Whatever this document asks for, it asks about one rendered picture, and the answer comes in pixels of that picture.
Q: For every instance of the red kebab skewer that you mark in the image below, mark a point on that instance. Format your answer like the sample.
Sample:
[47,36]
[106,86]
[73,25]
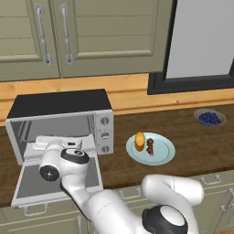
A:
[150,146]

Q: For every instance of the olive wall cupboard door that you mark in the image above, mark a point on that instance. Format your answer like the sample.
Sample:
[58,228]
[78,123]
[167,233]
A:
[18,36]
[119,33]

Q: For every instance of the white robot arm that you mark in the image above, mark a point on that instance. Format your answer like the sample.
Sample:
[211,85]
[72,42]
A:
[106,210]

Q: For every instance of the olive base cupboard door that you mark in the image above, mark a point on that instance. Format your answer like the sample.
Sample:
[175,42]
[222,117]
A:
[36,228]
[213,210]

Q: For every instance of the golden baguette bread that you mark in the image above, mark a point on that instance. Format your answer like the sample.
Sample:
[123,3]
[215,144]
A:
[140,142]

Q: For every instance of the silver toaster oven knob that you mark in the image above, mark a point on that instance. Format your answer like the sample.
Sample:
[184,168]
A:
[105,135]
[104,120]
[105,149]

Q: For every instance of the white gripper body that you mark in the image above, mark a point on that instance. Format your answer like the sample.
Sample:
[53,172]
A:
[45,142]

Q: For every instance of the toaster oven door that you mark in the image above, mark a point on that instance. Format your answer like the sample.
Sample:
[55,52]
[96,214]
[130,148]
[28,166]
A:
[30,184]

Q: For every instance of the olive drawer front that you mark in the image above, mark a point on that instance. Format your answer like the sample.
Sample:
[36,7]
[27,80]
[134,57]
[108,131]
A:
[12,214]
[227,179]
[129,203]

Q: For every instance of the black framed window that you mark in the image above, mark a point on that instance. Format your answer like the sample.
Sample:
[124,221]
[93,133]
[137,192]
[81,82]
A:
[201,39]

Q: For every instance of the silver black toaster oven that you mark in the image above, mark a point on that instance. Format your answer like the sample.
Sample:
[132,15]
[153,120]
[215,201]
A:
[61,102]

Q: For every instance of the grey bowl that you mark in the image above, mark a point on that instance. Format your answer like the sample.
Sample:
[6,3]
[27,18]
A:
[199,115]

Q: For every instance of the grey toaster oven rack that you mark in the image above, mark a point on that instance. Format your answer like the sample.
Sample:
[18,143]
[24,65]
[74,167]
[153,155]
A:
[89,145]

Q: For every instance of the blueberries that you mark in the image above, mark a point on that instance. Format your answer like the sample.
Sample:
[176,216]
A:
[210,118]

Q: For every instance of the light blue plate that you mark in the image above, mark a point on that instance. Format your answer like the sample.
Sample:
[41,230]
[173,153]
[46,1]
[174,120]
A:
[163,151]

